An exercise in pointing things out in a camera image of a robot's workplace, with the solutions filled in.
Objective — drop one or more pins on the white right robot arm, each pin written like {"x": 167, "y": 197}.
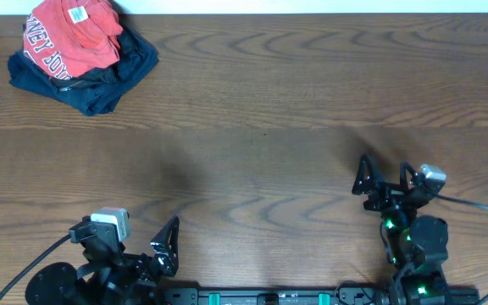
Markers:
{"x": 415, "y": 245}

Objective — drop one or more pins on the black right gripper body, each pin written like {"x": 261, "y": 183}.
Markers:
{"x": 387, "y": 201}

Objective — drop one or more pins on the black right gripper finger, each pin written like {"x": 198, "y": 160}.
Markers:
{"x": 368, "y": 178}
{"x": 407, "y": 173}

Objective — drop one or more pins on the dark navy folded shirt pile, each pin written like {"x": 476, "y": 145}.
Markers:
{"x": 98, "y": 91}

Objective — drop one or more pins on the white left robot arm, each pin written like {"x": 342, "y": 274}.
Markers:
{"x": 110, "y": 276}

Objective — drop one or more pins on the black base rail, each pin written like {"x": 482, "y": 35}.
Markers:
{"x": 345, "y": 295}

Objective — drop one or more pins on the orange red t-shirt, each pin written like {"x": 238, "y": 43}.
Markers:
{"x": 67, "y": 38}

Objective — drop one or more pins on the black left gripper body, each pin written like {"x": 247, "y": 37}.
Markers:
{"x": 135, "y": 268}

